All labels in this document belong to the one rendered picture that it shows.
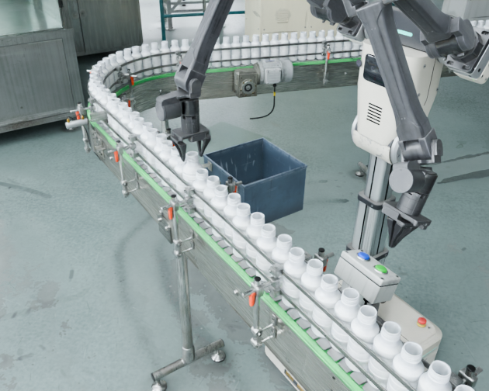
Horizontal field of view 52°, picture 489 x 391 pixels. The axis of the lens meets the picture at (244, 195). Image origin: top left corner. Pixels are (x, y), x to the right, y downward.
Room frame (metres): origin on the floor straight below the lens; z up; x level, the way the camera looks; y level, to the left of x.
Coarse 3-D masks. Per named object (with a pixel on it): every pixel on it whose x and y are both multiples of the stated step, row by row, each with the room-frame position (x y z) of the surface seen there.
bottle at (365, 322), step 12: (360, 312) 0.75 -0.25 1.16; (372, 312) 0.76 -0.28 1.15; (360, 324) 0.74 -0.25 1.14; (372, 324) 0.74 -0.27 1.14; (360, 336) 0.73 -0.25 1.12; (372, 336) 0.73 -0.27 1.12; (348, 348) 0.75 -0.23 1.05; (360, 348) 0.73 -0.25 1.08; (348, 360) 0.74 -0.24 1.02; (360, 360) 0.72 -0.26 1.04
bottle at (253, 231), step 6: (252, 216) 1.11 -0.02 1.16; (258, 216) 1.12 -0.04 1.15; (264, 216) 1.10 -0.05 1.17; (252, 222) 1.09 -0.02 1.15; (258, 222) 1.08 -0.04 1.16; (264, 222) 1.10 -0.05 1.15; (252, 228) 1.09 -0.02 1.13; (258, 228) 1.08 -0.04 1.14; (246, 234) 1.10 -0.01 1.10; (252, 234) 1.08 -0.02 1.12; (258, 234) 1.07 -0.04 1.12; (252, 240) 1.07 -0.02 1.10; (246, 246) 1.10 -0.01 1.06; (246, 252) 1.09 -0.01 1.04; (252, 252) 1.07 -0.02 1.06; (252, 258) 1.07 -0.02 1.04
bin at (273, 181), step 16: (240, 144) 1.96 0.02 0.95; (256, 144) 2.01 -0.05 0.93; (272, 144) 1.97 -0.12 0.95; (208, 160) 1.83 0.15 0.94; (224, 160) 1.92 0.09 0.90; (240, 160) 1.96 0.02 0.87; (256, 160) 2.01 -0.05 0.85; (272, 160) 1.97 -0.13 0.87; (288, 160) 1.88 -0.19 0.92; (224, 176) 1.73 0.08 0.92; (240, 176) 1.96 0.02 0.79; (256, 176) 2.02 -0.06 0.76; (272, 176) 1.69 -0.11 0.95; (288, 176) 1.73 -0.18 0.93; (304, 176) 1.78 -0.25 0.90; (240, 192) 1.63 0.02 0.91; (256, 192) 1.64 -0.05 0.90; (272, 192) 1.69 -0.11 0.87; (288, 192) 1.73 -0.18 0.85; (256, 208) 1.64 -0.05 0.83; (272, 208) 1.69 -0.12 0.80; (288, 208) 1.74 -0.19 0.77
